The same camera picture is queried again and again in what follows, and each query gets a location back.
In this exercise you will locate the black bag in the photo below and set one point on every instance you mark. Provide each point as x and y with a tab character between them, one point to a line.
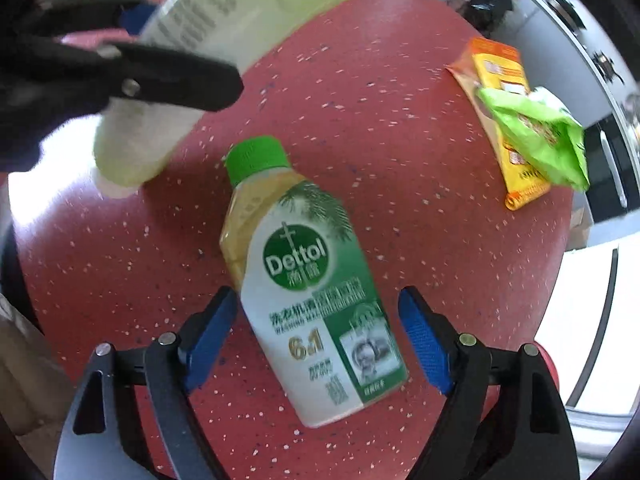
487	2

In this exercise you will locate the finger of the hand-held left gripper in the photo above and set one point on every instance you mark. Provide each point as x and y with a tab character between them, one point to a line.
175	80
137	17

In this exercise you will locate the cardboard box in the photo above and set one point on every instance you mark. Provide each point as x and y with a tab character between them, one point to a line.
580	227

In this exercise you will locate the black built-in oven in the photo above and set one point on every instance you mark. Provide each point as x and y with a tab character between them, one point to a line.
612	170

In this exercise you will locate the green plastic bag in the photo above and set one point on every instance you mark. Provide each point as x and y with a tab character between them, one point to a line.
545	130

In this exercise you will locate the orange yellow snack packet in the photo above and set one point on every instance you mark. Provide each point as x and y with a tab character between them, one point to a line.
495	67

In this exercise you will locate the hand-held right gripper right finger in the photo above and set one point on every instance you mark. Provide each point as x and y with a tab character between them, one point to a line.
425	340

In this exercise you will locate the white refrigerator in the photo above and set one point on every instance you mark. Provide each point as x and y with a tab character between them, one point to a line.
600	320

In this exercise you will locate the pale green cylindrical bottle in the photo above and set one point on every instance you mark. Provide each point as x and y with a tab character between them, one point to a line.
240	5

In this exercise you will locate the red plastic stool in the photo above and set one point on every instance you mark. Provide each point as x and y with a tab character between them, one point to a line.
546	365

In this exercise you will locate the green cap detergent bottle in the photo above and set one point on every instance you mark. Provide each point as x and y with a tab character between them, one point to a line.
310	300

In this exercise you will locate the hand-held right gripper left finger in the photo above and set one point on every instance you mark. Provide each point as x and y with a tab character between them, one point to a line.
210	340

